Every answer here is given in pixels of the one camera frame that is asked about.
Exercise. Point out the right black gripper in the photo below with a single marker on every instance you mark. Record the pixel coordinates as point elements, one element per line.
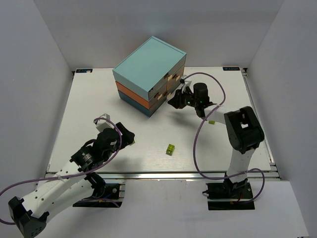
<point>182,99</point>

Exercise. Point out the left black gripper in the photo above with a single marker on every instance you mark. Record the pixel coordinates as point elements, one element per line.
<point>123,134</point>

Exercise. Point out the lime patterned lego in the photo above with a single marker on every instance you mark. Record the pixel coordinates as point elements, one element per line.
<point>170,149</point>

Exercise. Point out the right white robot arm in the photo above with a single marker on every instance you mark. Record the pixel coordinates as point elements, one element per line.
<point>243,128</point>

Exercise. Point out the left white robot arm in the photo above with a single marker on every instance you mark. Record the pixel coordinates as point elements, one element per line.
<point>76,182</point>

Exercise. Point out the teal orange drawer cabinet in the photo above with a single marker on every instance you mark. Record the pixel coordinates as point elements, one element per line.
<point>149,74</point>

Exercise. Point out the right blue label sticker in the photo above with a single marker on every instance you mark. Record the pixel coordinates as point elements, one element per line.
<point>231,68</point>

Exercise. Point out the blue label sticker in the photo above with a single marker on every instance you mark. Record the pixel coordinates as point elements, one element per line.
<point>231,68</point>
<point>85,70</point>

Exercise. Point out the left blue label sticker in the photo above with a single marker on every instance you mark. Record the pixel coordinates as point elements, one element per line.
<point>85,70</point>

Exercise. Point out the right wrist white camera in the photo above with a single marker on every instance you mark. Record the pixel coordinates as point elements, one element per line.
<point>185,82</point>

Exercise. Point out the wrist white camera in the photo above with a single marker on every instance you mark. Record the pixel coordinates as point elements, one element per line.
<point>185,82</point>
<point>102,124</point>

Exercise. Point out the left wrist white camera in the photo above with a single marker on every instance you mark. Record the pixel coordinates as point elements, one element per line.
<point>102,124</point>

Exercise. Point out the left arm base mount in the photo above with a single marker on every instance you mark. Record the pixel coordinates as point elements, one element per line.
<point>105,194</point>

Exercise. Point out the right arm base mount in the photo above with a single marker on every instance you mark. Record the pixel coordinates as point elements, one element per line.
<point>227,196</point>

